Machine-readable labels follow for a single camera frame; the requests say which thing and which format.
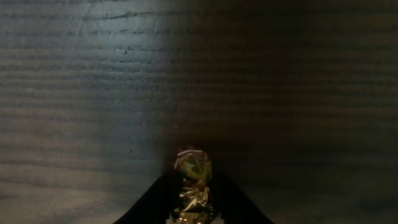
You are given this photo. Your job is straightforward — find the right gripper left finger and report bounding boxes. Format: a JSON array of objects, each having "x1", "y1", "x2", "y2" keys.
[{"x1": 113, "y1": 172, "x2": 183, "y2": 224}]

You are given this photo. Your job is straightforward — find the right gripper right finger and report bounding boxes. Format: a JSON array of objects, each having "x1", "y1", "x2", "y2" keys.
[{"x1": 212, "y1": 172, "x2": 275, "y2": 224}]

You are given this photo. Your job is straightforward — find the gold candy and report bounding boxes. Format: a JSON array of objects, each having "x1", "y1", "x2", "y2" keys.
[{"x1": 170, "y1": 148, "x2": 218, "y2": 224}]

